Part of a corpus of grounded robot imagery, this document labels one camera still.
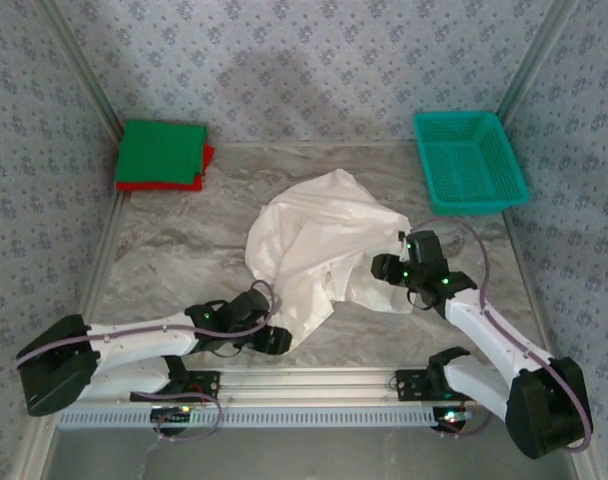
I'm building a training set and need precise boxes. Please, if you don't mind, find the teal plastic mesh basket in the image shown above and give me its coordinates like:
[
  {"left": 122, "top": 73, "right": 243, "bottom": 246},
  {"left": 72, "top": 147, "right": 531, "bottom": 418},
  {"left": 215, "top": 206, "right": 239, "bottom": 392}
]
[{"left": 412, "top": 109, "right": 530, "bottom": 219}]

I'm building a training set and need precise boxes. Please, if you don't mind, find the red folded t-shirt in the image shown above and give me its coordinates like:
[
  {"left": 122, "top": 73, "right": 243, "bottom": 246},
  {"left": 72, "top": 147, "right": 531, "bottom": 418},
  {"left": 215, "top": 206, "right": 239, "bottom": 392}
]
[{"left": 114, "top": 143, "right": 216, "bottom": 193}]

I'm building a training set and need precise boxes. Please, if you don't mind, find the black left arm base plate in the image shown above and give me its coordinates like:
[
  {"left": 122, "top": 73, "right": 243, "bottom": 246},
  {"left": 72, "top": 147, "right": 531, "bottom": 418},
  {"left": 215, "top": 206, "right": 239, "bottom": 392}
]
[{"left": 129, "top": 367, "right": 221, "bottom": 404}]

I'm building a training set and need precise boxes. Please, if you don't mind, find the green folded t-shirt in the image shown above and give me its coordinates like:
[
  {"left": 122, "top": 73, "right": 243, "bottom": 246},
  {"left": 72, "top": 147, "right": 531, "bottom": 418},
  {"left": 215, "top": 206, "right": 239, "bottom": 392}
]
[{"left": 115, "top": 118, "right": 209, "bottom": 186}]

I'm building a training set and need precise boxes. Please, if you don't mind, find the grey floral patterned cloth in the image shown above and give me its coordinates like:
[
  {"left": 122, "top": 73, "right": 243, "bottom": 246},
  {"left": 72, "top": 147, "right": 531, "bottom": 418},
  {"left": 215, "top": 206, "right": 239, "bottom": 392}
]
[{"left": 501, "top": 212, "right": 555, "bottom": 359}]

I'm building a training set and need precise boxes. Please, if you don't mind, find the black controller board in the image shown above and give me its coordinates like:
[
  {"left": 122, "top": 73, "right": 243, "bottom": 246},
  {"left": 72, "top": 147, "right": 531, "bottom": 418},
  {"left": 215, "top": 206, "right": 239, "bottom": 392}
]
[
  {"left": 150, "top": 405, "right": 194, "bottom": 435},
  {"left": 431, "top": 405, "right": 475, "bottom": 434}
]

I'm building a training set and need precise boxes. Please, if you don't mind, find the aluminium frame post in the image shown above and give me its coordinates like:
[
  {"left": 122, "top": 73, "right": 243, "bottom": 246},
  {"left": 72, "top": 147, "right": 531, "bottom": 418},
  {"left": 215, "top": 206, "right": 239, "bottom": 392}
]
[
  {"left": 494, "top": 0, "right": 584, "bottom": 127},
  {"left": 42, "top": 0, "right": 126, "bottom": 144}
]

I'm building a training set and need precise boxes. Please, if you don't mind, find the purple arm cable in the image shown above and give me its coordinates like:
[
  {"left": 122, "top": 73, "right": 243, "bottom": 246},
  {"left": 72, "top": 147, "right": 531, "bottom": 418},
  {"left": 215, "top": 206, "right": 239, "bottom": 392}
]
[
  {"left": 408, "top": 215, "right": 595, "bottom": 454},
  {"left": 14, "top": 279, "right": 284, "bottom": 442}
]

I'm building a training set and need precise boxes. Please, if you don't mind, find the aluminium rail beam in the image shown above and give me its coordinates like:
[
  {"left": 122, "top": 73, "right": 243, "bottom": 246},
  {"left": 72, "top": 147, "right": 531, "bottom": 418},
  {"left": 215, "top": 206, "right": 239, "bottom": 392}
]
[{"left": 66, "top": 367, "right": 485, "bottom": 416}]

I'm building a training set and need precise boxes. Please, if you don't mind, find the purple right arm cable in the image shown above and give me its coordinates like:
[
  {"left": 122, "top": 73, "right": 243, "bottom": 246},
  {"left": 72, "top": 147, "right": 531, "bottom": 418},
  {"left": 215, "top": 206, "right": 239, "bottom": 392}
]
[{"left": 408, "top": 215, "right": 595, "bottom": 454}]

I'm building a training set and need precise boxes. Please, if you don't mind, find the white t-shirt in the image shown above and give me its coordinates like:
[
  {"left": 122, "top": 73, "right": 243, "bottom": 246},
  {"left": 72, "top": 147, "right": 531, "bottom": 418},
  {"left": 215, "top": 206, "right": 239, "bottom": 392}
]
[{"left": 245, "top": 168, "right": 414, "bottom": 355}]

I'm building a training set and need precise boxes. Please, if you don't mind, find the aluminium table side rail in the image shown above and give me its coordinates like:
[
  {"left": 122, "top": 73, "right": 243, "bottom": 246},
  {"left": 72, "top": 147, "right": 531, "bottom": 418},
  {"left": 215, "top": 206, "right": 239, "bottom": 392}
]
[{"left": 81, "top": 192, "right": 128, "bottom": 321}]

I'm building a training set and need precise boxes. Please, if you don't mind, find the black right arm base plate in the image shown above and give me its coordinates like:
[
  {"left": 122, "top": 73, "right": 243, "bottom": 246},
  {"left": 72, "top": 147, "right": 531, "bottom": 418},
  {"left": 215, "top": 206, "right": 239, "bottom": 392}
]
[{"left": 396, "top": 368, "right": 453, "bottom": 403}]

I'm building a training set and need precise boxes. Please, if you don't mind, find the white slotted cable duct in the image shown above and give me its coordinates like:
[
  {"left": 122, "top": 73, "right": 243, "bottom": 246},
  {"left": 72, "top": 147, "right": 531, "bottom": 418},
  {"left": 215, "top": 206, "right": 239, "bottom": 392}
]
[{"left": 57, "top": 405, "right": 448, "bottom": 430}]

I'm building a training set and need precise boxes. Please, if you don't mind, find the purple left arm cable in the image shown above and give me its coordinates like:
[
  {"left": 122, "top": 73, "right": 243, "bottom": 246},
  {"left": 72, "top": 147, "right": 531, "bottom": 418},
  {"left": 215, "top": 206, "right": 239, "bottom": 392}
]
[{"left": 14, "top": 279, "right": 284, "bottom": 442}]

